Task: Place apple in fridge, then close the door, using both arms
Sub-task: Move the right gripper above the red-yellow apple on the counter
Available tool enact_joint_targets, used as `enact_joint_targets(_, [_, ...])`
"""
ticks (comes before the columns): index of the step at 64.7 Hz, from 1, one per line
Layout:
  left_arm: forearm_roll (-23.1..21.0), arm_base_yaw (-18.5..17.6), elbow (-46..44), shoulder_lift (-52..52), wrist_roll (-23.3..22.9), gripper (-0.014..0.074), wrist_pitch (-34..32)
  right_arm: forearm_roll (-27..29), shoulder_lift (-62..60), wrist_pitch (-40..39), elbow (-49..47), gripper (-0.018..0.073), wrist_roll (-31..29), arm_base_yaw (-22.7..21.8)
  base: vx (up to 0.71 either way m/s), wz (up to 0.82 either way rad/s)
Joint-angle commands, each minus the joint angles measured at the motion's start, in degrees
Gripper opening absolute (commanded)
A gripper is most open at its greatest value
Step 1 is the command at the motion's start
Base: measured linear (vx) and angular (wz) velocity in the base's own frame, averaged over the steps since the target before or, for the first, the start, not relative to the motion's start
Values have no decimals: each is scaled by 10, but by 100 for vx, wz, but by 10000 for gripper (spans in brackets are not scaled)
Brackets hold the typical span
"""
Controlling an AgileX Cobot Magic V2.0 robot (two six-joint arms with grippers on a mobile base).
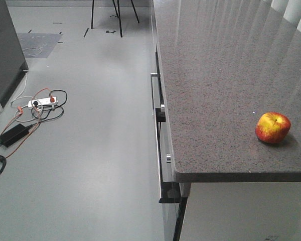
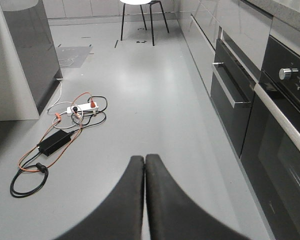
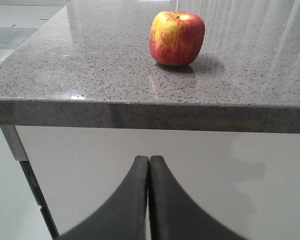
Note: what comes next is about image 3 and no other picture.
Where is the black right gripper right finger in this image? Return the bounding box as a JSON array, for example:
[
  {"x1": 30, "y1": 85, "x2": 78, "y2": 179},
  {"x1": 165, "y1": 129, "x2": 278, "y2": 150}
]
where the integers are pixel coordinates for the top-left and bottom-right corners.
[{"x1": 148, "y1": 155, "x2": 244, "y2": 240}]

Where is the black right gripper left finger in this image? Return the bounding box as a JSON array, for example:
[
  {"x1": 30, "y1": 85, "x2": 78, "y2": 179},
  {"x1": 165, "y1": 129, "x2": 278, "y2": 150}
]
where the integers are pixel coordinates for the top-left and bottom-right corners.
[{"x1": 59, "y1": 156, "x2": 149, "y2": 240}]

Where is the red yellow apple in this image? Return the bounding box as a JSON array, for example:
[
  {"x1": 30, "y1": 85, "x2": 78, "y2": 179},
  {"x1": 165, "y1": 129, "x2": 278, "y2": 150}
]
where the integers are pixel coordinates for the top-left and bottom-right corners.
[{"x1": 149, "y1": 11, "x2": 206, "y2": 67}]

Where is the grey kitchen island cabinet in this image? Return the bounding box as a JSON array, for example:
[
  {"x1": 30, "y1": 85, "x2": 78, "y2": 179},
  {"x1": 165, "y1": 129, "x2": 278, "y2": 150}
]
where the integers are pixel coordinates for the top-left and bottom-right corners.
[{"x1": 0, "y1": 125, "x2": 300, "y2": 240}]

